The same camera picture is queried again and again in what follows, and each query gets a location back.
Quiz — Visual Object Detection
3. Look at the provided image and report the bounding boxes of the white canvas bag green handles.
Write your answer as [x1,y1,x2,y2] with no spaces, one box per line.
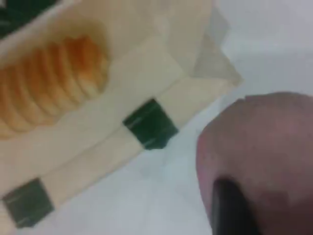
[0,0,244,231]

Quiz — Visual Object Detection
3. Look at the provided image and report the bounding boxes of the pink peach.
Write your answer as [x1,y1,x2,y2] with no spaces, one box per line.
[195,92,313,235]

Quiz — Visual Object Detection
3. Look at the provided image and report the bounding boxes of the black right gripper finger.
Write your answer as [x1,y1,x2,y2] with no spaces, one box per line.
[211,179,261,235]

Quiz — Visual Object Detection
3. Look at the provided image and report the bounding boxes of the long ridged golden bread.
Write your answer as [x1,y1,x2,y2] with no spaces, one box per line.
[0,34,111,139]

